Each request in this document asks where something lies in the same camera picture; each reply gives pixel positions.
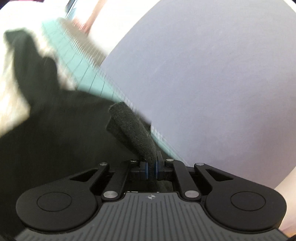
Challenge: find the dark green knit sweater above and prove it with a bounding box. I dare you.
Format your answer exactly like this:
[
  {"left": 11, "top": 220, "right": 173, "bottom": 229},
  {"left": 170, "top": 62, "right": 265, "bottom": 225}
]
[{"left": 0, "top": 29, "right": 163, "bottom": 235}]

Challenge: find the grey-blue headboard panel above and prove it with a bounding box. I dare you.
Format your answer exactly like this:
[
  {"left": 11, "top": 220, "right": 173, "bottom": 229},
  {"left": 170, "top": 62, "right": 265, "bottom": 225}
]
[{"left": 101, "top": 1, "right": 295, "bottom": 188}]

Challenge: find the patterned bed sheet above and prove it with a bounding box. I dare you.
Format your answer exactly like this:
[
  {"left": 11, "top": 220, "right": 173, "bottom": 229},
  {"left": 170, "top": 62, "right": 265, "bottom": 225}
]
[{"left": 0, "top": 17, "right": 186, "bottom": 165}]

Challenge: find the pink floral curtain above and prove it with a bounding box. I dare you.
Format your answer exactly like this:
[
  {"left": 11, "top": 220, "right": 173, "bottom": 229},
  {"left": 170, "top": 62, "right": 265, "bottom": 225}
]
[{"left": 75, "top": 0, "right": 106, "bottom": 34}]

